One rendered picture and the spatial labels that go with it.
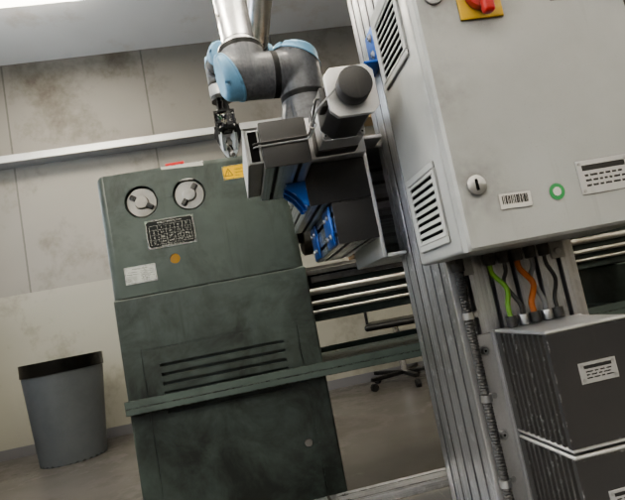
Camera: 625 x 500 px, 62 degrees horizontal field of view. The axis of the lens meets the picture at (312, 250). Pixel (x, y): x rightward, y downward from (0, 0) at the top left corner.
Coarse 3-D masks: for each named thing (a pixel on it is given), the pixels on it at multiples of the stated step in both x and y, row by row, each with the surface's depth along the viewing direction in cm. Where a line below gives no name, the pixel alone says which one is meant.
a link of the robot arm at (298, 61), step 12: (276, 48) 131; (288, 48) 130; (300, 48) 129; (312, 48) 132; (276, 60) 128; (288, 60) 128; (300, 60) 129; (312, 60) 131; (276, 72) 127; (288, 72) 128; (300, 72) 129; (312, 72) 130; (276, 84) 129; (288, 84) 129; (300, 84) 128; (312, 84) 129; (276, 96) 132
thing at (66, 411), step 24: (72, 360) 364; (96, 360) 380; (24, 384) 363; (48, 384) 357; (72, 384) 362; (96, 384) 377; (48, 408) 356; (72, 408) 360; (96, 408) 374; (48, 432) 356; (72, 432) 359; (96, 432) 371; (48, 456) 356; (72, 456) 357
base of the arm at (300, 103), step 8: (296, 88) 129; (304, 88) 128; (312, 88) 129; (288, 96) 130; (296, 96) 128; (304, 96) 128; (312, 96) 128; (288, 104) 129; (296, 104) 128; (304, 104) 127; (312, 104) 127; (288, 112) 129; (296, 112) 127; (304, 112) 126
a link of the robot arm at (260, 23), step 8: (248, 0) 158; (256, 0) 156; (264, 0) 156; (248, 8) 160; (256, 8) 159; (264, 8) 159; (256, 16) 161; (264, 16) 161; (256, 24) 163; (264, 24) 164; (256, 32) 166; (264, 32) 166; (264, 40) 169; (264, 48) 172; (272, 48) 176
